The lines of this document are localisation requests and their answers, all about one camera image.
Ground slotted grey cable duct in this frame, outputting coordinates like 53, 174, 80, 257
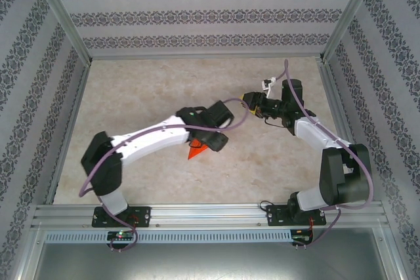
43, 229, 293, 245

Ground thin black right gripper cable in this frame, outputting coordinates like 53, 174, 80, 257
263, 116, 284, 129

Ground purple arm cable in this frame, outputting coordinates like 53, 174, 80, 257
79, 98, 249, 253
274, 59, 375, 250

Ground aluminium side rail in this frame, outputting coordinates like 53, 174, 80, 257
316, 60, 385, 203
45, 62, 92, 205

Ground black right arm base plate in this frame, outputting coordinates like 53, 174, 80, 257
265, 203, 328, 228

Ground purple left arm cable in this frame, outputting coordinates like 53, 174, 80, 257
79, 98, 249, 253

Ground aluminium frame post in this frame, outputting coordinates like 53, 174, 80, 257
320, 0, 385, 62
26, 0, 92, 64

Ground aluminium back rail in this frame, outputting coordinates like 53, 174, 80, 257
89, 52, 326, 62

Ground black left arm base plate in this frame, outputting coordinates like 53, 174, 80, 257
91, 205, 152, 229

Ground aluminium mounting rail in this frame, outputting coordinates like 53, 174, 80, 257
31, 203, 385, 228

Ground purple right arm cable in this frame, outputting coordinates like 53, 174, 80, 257
274, 59, 375, 250

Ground grey metal sheet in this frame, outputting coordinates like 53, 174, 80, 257
32, 242, 403, 280

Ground circuit board with green light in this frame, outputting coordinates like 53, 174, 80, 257
107, 231, 135, 241

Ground small circuit board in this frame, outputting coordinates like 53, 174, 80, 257
291, 234, 313, 245

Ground orange cloth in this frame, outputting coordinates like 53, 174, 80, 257
186, 138, 211, 162

